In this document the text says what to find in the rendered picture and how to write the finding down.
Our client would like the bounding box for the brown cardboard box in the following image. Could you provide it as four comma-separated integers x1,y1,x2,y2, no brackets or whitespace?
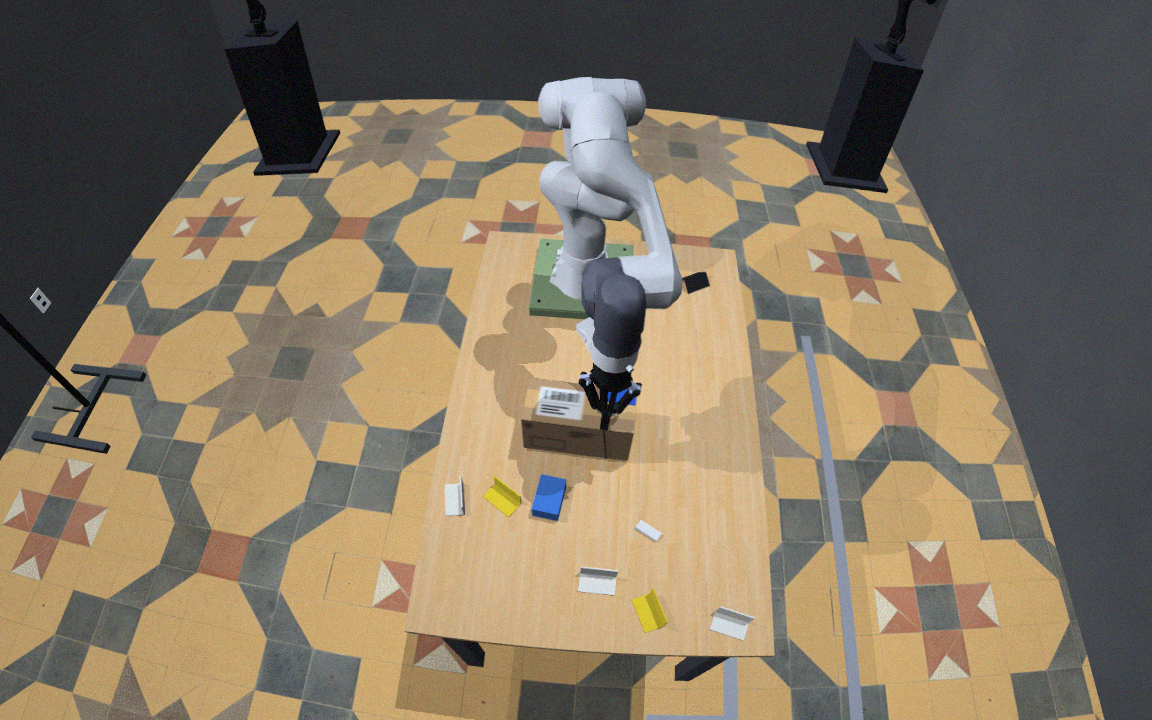
521,378,637,461

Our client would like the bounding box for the yellow l-shaped bracket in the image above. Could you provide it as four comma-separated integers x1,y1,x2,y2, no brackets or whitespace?
484,476,522,517

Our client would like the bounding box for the yellow l-shaped angle piece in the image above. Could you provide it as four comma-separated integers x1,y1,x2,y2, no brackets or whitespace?
632,588,668,632

